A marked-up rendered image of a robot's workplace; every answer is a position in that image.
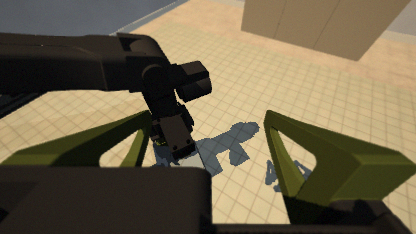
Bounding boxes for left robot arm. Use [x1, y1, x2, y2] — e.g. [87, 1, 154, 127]
[0, 32, 212, 160]

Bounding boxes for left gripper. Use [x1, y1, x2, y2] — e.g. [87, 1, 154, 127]
[150, 103, 194, 147]

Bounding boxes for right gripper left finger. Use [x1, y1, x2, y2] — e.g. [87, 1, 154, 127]
[0, 110, 152, 167]

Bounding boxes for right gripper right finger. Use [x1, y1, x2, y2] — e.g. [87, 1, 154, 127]
[263, 110, 416, 224]

